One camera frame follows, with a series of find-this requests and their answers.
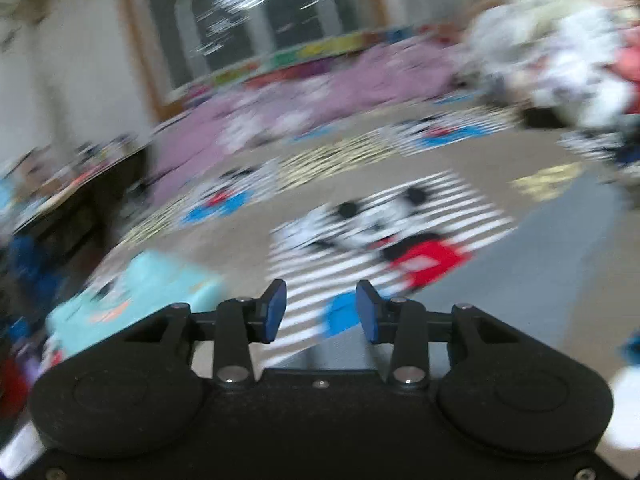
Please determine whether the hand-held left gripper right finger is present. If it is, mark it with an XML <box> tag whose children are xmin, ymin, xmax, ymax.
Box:
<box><xmin>355</xmin><ymin>279</ymin><xmax>521</xmax><ymax>387</ymax></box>

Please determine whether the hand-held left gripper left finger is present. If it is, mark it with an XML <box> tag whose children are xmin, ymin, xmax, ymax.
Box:
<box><xmin>122</xmin><ymin>278</ymin><xmax>288</xmax><ymax>387</ymax></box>

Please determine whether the grey fleece garment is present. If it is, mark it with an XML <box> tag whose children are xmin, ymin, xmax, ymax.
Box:
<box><xmin>414</xmin><ymin>169</ymin><xmax>627</xmax><ymax>357</ymax></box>

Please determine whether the stack of folded clothes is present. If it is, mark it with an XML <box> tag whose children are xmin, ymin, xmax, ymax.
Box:
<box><xmin>0</xmin><ymin>320</ymin><xmax>57</xmax><ymax>422</ymax></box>

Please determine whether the pile of unfolded clothes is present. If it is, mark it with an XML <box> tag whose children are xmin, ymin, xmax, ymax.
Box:
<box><xmin>454</xmin><ymin>0</ymin><xmax>640</xmax><ymax>132</ymax></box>

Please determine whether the teal printed child's shirt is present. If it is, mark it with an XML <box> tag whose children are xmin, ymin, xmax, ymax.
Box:
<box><xmin>44</xmin><ymin>252</ymin><xmax>227</xmax><ymax>362</ymax></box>

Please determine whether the cartoon printed blanket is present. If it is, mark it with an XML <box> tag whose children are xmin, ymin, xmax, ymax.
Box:
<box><xmin>84</xmin><ymin>94</ymin><xmax>640</xmax><ymax>461</ymax></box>

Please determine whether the dark wooden desk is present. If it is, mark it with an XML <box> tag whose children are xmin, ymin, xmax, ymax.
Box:
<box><xmin>9</xmin><ymin>139</ymin><xmax>152</xmax><ymax>262</ymax></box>

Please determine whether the purple floral quilt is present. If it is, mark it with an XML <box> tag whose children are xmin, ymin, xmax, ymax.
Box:
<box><xmin>149</xmin><ymin>44</ymin><xmax>482</xmax><ymax>207</ymax></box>

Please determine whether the clutter of small desk things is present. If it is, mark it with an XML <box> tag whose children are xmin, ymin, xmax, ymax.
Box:
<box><xmin>0</xmin><ymin>132</ymin><xmax>142</xmax><ymax>212</ymax></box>

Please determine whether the blue hanging cloth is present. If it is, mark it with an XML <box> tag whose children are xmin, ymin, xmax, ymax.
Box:
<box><xmin>0</xmin><ymin>234</ymin><xmax>67</xmax><ymax>312</ymax></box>

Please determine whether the colourful alphabet headboard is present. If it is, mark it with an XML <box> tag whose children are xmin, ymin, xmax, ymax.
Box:
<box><xmin>184</xmin><ymin>27</ymin><xmax>452</xmax><ymax>107</ymax></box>

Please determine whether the wooden framed window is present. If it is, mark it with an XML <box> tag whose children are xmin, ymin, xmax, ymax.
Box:
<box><xmin>116</xmin><ymin>0</ymin><xmax>387</xmax><ymax>107</ymax></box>

